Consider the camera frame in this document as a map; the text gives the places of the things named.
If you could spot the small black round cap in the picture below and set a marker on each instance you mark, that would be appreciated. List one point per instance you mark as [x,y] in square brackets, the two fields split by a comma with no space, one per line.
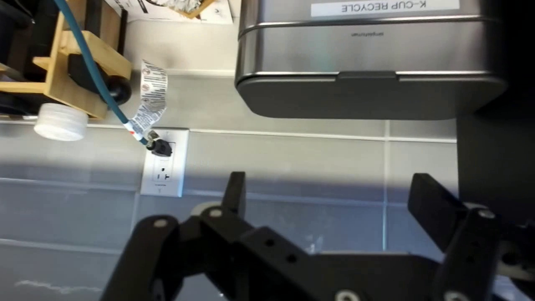
[120,90]

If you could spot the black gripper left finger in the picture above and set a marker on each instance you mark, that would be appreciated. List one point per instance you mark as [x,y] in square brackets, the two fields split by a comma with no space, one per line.
[223,261]

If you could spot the white wall outlet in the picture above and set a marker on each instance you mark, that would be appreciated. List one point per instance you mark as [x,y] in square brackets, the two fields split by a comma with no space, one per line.
[165,172]

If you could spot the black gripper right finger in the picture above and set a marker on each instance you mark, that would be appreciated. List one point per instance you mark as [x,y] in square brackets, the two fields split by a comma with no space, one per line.
[474,251]

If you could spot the stainless steel pod recycle bin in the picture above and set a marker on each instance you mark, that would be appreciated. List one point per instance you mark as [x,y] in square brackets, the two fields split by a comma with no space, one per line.
[369,55]

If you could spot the wooden condiment organizer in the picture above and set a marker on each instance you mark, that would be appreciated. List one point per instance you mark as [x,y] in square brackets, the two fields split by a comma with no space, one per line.
[68,60]

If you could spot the white round lid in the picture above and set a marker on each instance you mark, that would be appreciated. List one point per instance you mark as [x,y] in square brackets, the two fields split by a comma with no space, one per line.
[59,122]

